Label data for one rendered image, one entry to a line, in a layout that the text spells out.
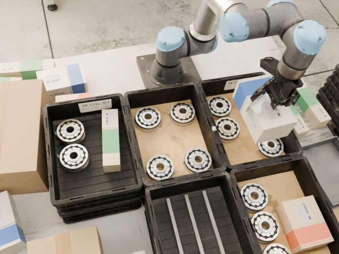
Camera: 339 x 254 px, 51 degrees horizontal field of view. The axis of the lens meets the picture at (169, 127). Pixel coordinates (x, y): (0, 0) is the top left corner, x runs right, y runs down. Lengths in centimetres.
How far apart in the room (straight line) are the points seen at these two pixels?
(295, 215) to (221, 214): 25
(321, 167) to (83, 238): 102
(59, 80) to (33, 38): 139
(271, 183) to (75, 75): 94
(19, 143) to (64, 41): 166
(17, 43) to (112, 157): 185
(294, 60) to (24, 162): 93
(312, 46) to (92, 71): 111
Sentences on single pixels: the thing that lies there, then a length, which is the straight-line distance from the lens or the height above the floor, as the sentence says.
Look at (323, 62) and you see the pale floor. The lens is 312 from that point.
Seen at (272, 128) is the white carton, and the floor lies 113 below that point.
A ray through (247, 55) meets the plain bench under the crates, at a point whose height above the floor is 70.
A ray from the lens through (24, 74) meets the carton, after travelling 176.
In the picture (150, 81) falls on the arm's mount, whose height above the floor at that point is 75.
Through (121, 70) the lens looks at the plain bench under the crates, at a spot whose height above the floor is 70.
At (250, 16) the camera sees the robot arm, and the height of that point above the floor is 144.
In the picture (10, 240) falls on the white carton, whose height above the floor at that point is 79.
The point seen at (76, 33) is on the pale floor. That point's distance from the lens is 296.
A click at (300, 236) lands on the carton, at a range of 128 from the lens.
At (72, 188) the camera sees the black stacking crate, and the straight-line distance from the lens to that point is 132.
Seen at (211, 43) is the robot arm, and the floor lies 94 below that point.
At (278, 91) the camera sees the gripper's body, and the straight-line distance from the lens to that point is 107.
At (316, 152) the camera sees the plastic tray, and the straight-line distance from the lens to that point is 169.
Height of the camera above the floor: 204
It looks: 58 degrees down
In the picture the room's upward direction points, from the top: 8 degrees clockwise
